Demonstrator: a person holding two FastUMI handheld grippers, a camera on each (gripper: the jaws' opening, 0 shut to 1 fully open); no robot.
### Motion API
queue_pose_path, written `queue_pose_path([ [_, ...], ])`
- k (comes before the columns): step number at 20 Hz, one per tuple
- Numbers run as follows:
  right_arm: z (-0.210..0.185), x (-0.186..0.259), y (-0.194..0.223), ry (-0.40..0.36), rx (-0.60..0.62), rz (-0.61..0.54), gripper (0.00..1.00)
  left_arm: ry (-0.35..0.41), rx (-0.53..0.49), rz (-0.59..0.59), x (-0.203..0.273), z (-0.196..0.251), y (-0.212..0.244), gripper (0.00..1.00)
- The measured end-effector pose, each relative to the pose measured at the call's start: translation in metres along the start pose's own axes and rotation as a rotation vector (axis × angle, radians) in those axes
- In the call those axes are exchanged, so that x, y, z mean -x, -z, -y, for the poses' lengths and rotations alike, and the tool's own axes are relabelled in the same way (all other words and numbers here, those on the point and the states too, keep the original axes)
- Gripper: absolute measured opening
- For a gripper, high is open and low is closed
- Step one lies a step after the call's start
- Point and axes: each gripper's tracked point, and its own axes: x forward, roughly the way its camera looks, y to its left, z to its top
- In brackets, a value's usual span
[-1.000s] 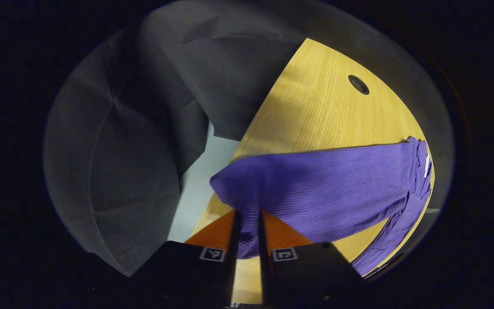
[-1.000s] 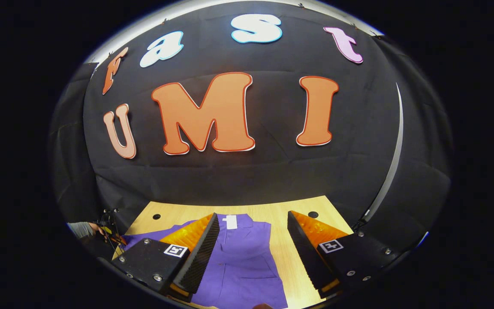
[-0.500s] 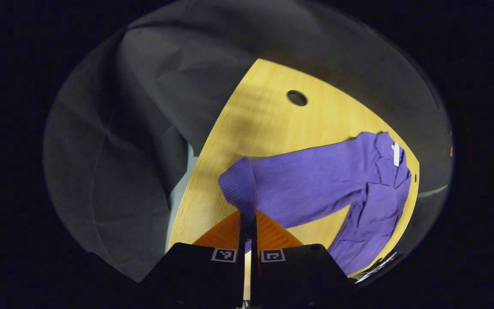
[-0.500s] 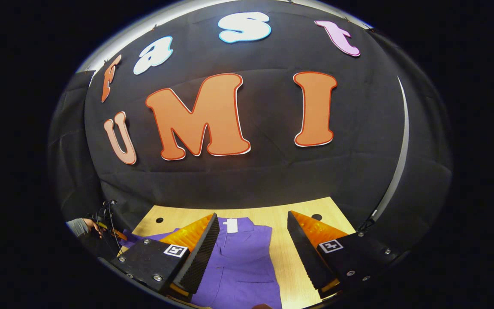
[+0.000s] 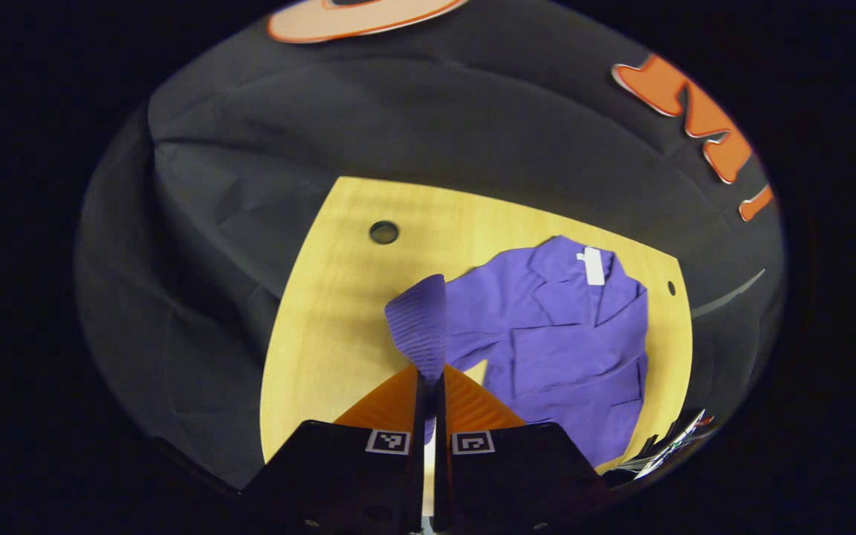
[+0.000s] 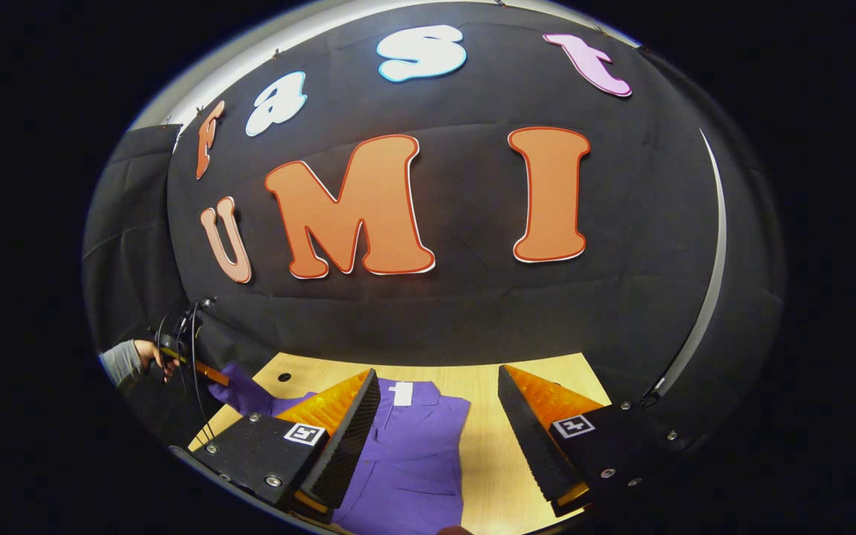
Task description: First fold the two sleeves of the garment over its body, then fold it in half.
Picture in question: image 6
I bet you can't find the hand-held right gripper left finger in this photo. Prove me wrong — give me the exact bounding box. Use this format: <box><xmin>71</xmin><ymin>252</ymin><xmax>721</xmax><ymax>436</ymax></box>
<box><xmin>169</xmin><ymin>368</ymin><xmax>382</xmax><ymax>521</ymax></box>

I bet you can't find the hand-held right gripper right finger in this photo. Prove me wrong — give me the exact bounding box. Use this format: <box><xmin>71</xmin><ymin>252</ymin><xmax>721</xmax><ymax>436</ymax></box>
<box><xmin>497</xmin><ymin>364</ymin><xmax>696</xmax><ymax>519</ymax></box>

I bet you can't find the purple jacket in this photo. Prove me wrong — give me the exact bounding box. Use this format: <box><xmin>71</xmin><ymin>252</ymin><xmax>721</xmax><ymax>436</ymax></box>
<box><xmin>209</xmin><ymin>362</ymin><xmax>471</xmax><ymax>535</ymax></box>

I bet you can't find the black backdrop cloth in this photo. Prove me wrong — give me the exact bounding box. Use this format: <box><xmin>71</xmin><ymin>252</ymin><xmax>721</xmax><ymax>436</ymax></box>
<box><xmin>82</xmin><ymin>0</ymin><xmax>785</xmax><ymax>461</ymax></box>

